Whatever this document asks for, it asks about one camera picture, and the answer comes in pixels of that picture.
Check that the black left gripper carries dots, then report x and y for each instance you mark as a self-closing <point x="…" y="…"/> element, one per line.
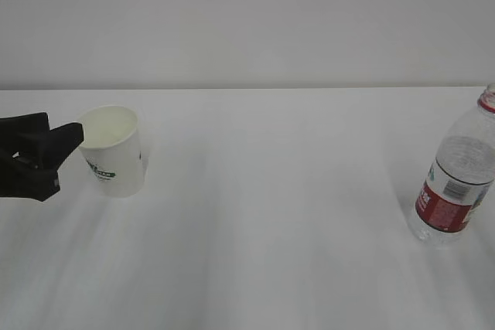
<point x="21" y="178"/>

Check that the white paper cup green print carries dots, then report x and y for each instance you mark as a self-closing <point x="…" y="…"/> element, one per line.
<point x="112" y="150"/>

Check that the clear water bottle red label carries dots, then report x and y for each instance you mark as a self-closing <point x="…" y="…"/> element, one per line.
<point x="459" y="177"/>

